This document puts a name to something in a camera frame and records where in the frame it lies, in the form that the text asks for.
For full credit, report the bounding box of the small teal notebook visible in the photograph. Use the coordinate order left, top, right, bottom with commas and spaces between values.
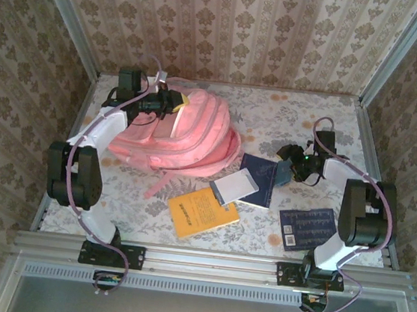
273, 158, 295, 189

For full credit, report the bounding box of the navy floral notebook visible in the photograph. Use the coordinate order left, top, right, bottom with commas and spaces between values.
234, 151, 281, 211

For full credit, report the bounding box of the pink school backpack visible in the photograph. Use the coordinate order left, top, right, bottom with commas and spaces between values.
103, 70, 250, 209

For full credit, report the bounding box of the navy book with QR codes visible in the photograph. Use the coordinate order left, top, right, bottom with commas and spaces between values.
275, 202, 341, 258

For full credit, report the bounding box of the grey white notebook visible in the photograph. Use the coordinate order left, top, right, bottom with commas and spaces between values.
206, 165, 261, 210

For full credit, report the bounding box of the yellow book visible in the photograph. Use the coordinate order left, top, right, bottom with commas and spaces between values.
163, 182, 244, 246

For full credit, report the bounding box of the black wiring connector block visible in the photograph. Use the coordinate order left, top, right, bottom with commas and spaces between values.
91, 269, 124, 294
298, 291, 330, 312

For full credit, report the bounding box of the floral table cover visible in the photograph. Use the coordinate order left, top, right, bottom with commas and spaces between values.
40, 63, 404, 272

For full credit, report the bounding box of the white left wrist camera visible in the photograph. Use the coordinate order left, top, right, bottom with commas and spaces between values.
144, 69, 168, 95

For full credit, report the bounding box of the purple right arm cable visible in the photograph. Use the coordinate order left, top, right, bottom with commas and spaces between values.
291, 114, 405, 312

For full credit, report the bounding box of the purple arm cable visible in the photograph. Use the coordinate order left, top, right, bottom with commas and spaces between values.
50, 46, 170, 302
291, 114, 405, 312

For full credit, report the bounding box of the aluminium side rail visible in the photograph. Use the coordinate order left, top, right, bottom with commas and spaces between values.
338, 100, 417, 272
29, 68, 101, 237

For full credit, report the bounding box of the aluminium frame post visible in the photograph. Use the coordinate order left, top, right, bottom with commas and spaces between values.
21, 0, 109, 79
357, 0, 417, 113

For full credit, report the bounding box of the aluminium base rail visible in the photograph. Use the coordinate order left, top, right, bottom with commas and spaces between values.
12, 227, 415, 302

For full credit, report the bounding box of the slotted grey cable duct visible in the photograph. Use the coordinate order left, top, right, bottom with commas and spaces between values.
21, 258, 305, 308

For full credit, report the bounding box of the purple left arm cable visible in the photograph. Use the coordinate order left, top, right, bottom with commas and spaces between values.
50, 46, 170, 302

